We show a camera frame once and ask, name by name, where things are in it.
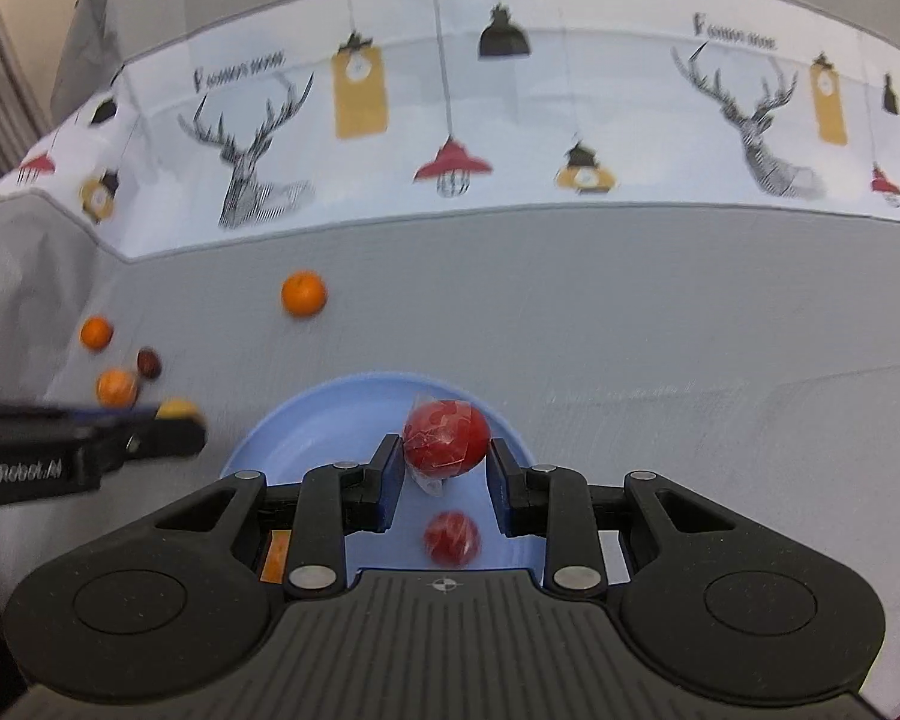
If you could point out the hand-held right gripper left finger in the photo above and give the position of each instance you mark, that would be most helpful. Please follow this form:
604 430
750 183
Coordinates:
390 481

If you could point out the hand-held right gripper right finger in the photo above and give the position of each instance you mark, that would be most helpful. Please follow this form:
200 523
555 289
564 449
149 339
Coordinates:
500 489

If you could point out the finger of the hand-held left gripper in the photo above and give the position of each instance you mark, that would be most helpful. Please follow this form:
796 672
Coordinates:
165 436
112 414

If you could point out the yellow round fruit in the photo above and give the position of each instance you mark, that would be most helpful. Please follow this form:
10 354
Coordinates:
178 409

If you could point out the small red ball fruit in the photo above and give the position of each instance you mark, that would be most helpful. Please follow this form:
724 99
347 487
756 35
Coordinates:
452 538

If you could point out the large red ball fruit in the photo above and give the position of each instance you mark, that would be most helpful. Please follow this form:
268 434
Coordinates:
446 439

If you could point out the light blue round plate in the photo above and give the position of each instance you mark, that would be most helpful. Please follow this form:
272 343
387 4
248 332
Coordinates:
330 435

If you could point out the orange fruit piece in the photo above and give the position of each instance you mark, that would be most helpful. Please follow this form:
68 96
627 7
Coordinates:
276 559

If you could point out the pale orange round fruit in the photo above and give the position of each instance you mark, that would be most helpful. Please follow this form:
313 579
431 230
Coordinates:
116 387

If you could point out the dried red date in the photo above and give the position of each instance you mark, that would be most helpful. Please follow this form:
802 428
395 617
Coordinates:
149 364

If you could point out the small orange kumquat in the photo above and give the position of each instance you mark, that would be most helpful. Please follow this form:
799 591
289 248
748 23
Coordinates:
96 332

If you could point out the orange tangerine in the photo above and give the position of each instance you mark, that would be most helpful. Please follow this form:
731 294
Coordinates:
304 295

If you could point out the grey pleated curtain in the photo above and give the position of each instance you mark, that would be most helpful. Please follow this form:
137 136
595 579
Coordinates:
4 90

